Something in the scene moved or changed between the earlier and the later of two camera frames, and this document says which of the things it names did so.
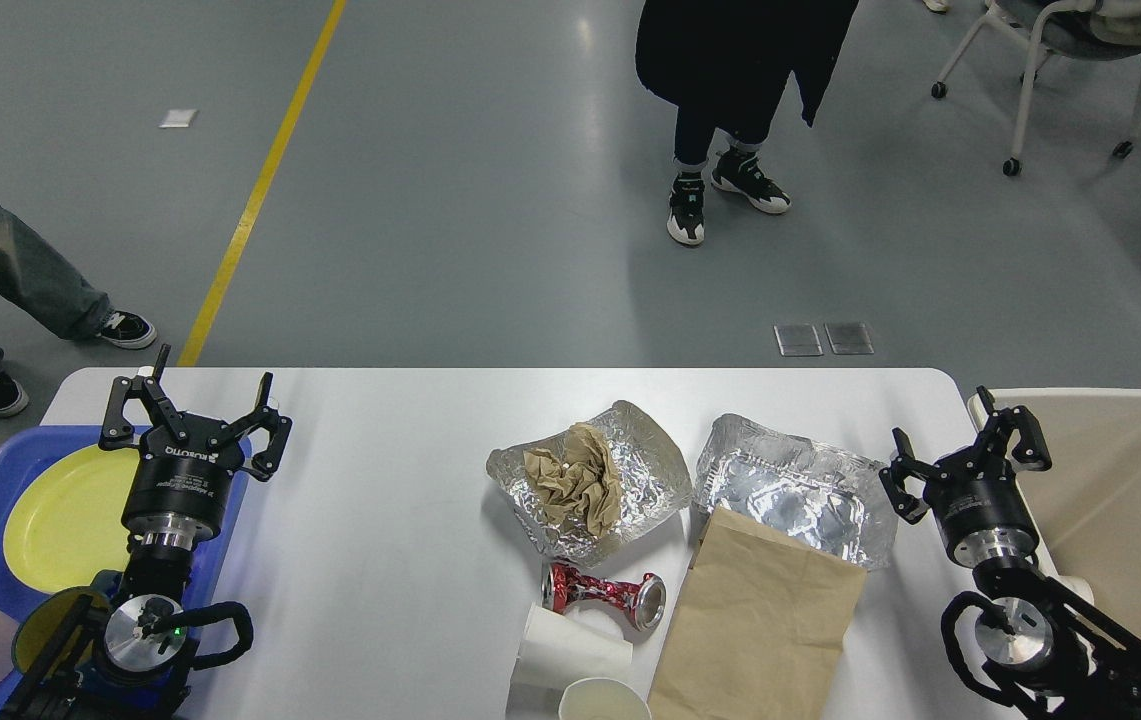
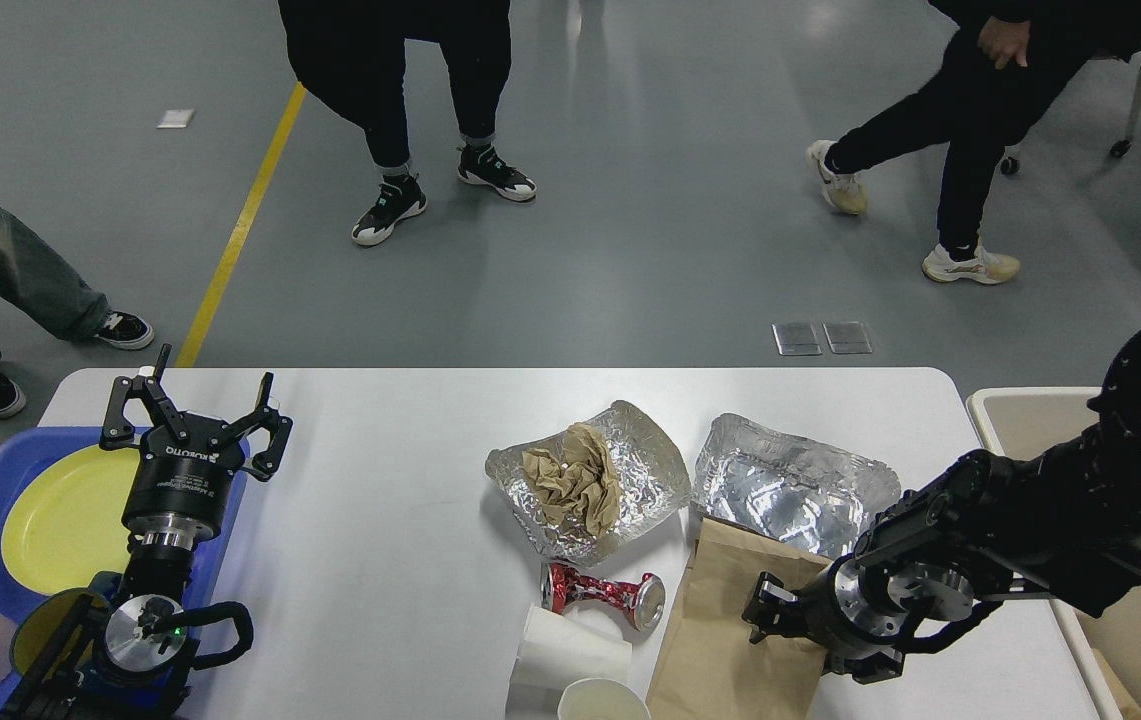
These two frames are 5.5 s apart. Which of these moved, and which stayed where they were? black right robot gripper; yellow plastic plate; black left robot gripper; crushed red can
Moved: black right robot gripper
Stayed: crushed red can; black left robot gripper; yellow plastic plate
